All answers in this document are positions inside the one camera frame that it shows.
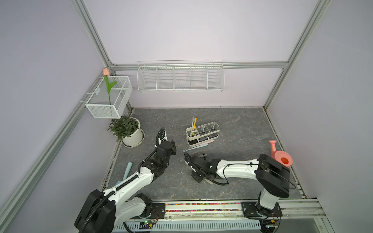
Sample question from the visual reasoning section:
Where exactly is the light blue toothbrush vertical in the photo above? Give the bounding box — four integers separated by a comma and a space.
189, 117, 195, 137

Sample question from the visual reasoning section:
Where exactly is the yellow toothbrush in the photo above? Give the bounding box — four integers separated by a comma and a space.
189, 117, 197, 137

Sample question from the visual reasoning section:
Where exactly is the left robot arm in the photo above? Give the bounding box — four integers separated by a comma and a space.
74, 128, 176, 233

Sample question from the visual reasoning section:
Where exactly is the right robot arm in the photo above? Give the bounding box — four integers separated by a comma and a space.
184, 152, 296, 211

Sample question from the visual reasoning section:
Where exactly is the light blue toothbrush near holder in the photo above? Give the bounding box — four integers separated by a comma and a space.
183, 143, 209, 152

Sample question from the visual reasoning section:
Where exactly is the pink toothbrush near holder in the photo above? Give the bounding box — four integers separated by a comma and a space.
193, 140, 214, 147

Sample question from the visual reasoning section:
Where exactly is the cream toothbrush holder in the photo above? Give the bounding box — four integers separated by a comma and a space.
186, 121, 221, 147

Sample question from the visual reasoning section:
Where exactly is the light blue garden trowel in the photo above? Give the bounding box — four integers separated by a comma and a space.
115, 162, 133, 185

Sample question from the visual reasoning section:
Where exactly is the potted green plant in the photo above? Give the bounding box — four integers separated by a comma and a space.
108, 116, 145, 148

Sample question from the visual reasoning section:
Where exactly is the white vent grille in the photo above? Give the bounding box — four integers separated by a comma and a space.
126, 219, 261, 233

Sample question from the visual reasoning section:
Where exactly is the white mesh box basket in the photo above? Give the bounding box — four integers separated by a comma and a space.
85, 76, 133, 119

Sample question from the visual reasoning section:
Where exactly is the pink watering can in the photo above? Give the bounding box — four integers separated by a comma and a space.
269, 140, 293, 168

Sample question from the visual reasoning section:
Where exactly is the artificial pink tulip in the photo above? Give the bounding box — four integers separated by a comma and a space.
103, 68, 117, 104

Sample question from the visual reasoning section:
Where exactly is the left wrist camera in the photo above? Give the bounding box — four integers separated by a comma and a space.
158, 130, 168, 145

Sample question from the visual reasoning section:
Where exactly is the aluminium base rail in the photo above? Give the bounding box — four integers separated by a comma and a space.
152, 199, 326, 220

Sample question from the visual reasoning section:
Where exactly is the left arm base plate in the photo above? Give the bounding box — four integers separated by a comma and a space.
131, 203, 166, 220

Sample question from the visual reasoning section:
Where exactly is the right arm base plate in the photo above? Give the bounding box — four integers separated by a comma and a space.
241, 202, 283, 220

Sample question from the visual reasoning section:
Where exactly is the white wire wall basket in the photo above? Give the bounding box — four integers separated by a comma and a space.
137, 60, 225, 92

